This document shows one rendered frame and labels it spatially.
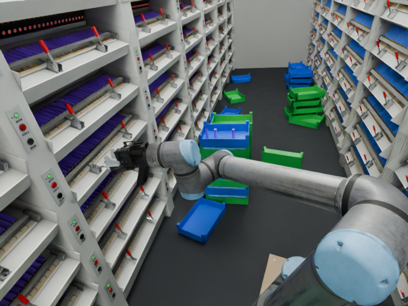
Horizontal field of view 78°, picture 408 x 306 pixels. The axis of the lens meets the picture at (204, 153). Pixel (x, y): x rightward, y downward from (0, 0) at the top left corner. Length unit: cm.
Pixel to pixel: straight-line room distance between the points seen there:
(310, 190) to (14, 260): 80
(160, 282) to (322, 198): 110
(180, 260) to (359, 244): 123
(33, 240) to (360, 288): 82
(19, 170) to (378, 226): 83
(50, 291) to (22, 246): 20
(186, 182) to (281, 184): 32
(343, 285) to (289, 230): 121
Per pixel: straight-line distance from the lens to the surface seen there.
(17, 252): 91
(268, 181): 75
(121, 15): 128
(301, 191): 69
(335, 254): 50
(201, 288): 150
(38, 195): 89
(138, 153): 90
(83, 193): 101
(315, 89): 309
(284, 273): 107
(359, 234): 50
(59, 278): 106
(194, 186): 88
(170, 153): 83
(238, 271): 153
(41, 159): 86
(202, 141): 155
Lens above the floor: 131
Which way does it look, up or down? 33 degrees down
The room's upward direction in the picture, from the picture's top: 6 degrees counter-clockwise
